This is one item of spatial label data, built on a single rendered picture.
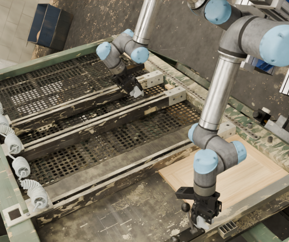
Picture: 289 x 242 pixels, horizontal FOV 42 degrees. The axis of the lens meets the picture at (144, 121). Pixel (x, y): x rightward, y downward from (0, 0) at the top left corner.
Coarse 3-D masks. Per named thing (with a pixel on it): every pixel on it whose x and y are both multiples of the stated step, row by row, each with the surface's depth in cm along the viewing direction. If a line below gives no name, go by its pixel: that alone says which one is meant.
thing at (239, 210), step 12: (288, 180) 165; (264, 192) 161; (276, 192) 160; (240, 204) 156; (252, 204) 156; (264, 204) 160; (228, 216) 152; (240, 216) 154; (216, 228) 149; (192, 240) 144
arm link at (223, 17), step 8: (216, 0) 175; (224, 0) 173; (208, 8) 178; (216, 8) 175; (224, 8) 172; (232, 8) 175; (208, 16) 177; (216, 16) 174; (224, 16) 173; (232, 16) 176; (240, 16) 179; (216, 24) 179; (224, 24) 178
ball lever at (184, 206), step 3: (183, 204) 143; (186, 204) 143; (189, 204) 144; (183, 207) 143; (186, 207) 142; (189, 207) 143; (183, 210) 143; (186, 210) 143; (189, 210) 143; (186, 213) 144; (189, 216) 144; (189, 219) 145; (189, 222) 145; (192, 225) 145; (192, 228) 145; (195, 228) 146; (192, 231) 145; (195, 231) 145
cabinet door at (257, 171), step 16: (192, 160) 183; (256, 160) 180; (176, 176) 175; (192, 176) 175; (224, 176) 173; (240, 176) 173; (256, 176) 172; (272, 176) 171; (224, 192) 166; (240, 192) 164; (224, 208) 158
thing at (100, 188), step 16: (224, 128) 193; (176, 144) 186; (192, 144) 185; (144, 160) 178; (160, 160) 177; (176, 160) 183; (112, 176) 171; (128, 176) 171; (144, 176) 177; (80, 192) 166; (96, 192) 166; (112, 192) 171; (16, 208) 154; (32, 208) 154; (48, 208) 153; (64, 208) 161; (80, 208) 165
